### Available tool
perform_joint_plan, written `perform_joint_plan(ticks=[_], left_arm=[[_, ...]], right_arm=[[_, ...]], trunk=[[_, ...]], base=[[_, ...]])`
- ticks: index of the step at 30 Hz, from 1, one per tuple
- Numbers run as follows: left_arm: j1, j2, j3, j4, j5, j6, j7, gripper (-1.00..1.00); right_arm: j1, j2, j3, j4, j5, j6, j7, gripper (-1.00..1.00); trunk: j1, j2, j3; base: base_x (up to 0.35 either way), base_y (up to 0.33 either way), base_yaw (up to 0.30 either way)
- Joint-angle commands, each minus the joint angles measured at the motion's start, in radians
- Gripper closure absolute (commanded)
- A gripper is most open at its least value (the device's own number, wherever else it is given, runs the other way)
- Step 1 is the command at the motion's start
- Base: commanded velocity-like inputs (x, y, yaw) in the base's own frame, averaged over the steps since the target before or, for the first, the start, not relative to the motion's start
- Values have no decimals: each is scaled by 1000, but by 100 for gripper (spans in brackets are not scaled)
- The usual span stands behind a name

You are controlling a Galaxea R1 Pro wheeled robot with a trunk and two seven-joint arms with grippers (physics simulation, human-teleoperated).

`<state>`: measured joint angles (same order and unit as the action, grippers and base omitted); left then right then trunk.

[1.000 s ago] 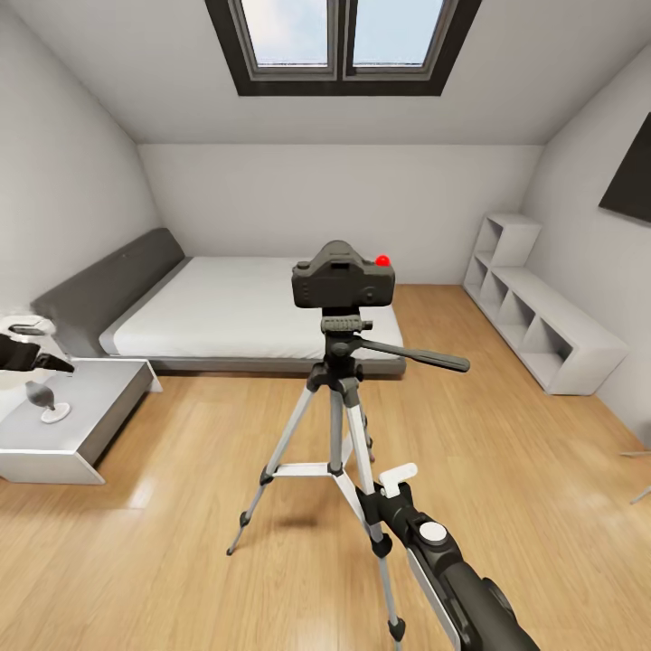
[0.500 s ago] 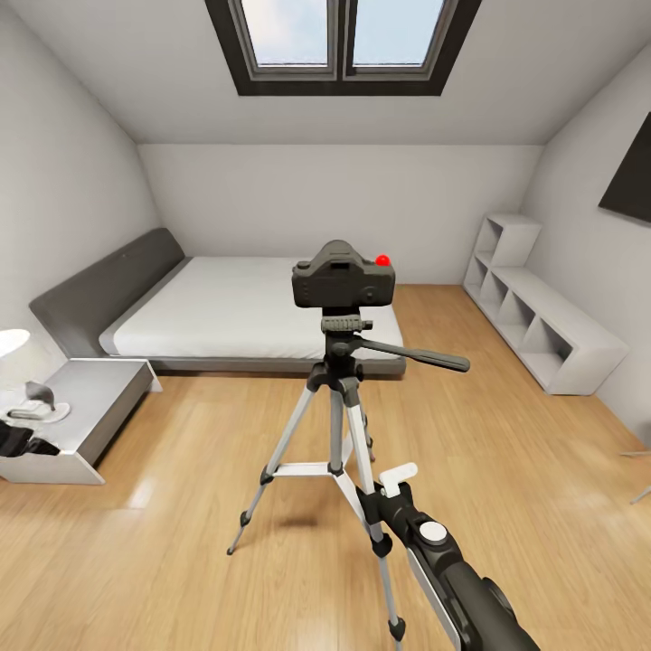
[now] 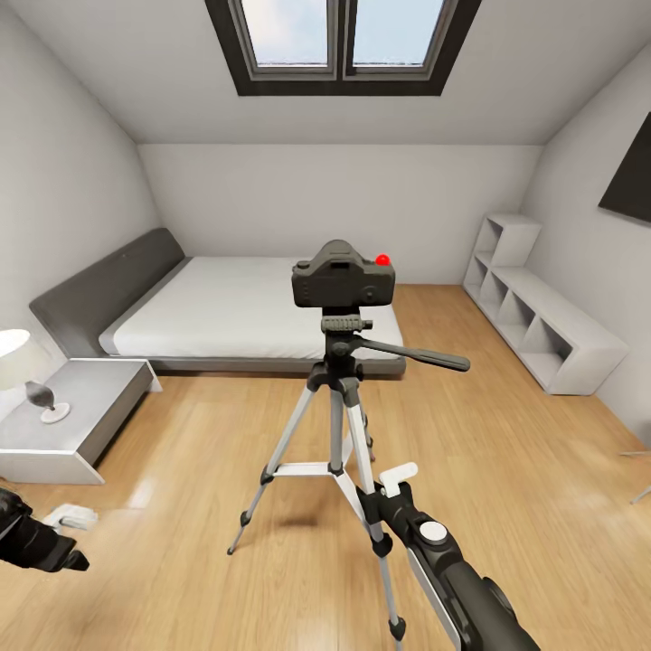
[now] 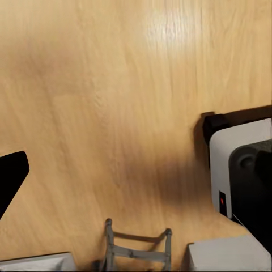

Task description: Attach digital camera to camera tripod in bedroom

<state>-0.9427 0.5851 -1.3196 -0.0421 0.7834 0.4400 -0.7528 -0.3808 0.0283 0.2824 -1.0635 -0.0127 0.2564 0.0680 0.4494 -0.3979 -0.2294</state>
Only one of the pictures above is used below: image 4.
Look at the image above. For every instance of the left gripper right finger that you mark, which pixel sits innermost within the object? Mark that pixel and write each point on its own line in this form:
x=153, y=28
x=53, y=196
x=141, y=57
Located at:
x=263, y=169

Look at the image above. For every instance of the taboret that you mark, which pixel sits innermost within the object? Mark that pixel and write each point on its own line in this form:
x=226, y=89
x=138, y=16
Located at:
x=112, y=250

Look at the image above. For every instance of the desk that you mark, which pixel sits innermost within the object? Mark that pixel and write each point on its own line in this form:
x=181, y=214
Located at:
x=230, y=254

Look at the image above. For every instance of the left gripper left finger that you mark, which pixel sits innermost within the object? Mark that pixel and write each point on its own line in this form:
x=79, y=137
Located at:
x=14, y=168

